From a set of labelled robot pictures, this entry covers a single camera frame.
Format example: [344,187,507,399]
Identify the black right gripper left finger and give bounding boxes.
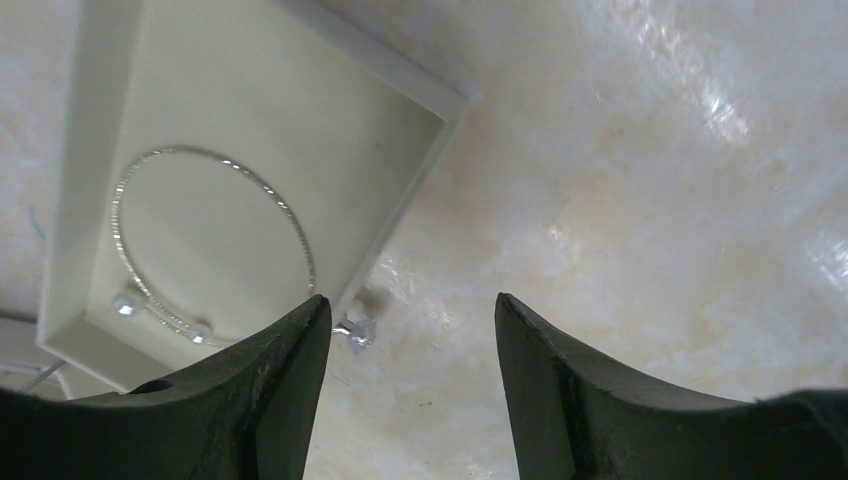
[1,295,332,479]

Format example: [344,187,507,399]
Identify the clear acrylic box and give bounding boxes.
[1,312,67,401]

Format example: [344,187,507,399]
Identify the silver pearl-tipped bangle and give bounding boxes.
[109,145,317,349]

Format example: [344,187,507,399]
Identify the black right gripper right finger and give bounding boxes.
[495,293,847,479]

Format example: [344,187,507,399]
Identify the shallow beige tray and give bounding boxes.
[37,1,467,398]

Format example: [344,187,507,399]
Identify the crystal knob of open tray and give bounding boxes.
[332,318,377,355]

